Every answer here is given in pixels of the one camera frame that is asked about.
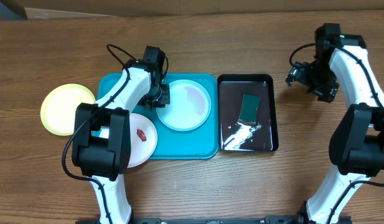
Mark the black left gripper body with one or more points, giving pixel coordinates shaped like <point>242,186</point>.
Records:
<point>160,97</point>

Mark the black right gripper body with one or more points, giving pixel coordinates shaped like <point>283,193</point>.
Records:
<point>321,79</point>

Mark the light blue plate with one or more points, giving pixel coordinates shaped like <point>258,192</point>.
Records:
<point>189,107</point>

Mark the pink plate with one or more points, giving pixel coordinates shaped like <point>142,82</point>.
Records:
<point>140,151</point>

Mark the green sponge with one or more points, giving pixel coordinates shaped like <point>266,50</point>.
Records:
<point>249,106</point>

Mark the yellow green plate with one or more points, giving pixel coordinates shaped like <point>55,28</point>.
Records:
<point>58,109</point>

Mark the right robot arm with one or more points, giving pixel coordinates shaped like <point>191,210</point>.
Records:
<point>356,148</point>

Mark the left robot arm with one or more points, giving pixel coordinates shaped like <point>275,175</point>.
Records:
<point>101,142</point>

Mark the teal plastic tray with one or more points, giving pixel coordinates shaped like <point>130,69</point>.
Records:
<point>199,143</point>

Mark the black rectangular tray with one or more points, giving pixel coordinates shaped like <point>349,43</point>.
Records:
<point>237,136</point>

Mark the red stain on pink plate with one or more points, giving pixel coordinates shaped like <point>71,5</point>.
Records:
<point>141,135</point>

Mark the cardboard backdrop panel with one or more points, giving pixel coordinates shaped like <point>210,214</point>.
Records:
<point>197,7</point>

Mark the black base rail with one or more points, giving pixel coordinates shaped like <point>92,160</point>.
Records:
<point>271,219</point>

